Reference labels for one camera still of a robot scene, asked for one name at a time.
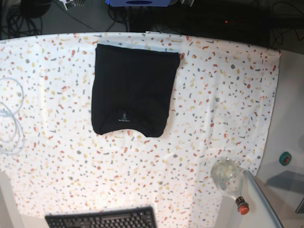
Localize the black computer keyboard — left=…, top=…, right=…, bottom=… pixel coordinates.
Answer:
left=45, top=207, right=157, bottom=228

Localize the black t-shirt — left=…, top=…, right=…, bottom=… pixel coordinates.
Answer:
left=91, top=44, right=180, bottom=137

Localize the white coiled cable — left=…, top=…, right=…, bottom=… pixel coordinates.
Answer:
left=0, top=76, right=25, bottom=156

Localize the green tape roll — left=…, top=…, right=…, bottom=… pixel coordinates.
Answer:
left=279, top=152, right=292, bottom=166

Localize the clear bottle with orange cap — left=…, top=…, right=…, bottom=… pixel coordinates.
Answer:
left=210, top=157, right=250, bottom=215

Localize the silver metal bar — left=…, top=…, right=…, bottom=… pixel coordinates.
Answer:
left=243, top=171, right=283, bottom=228

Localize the terrazzo patterned tablecloth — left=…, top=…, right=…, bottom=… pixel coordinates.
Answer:
left=0, top=32, right=281, bottom=228

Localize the blue box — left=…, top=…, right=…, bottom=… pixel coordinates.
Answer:
left=105, top=0, right=171, bottom=7

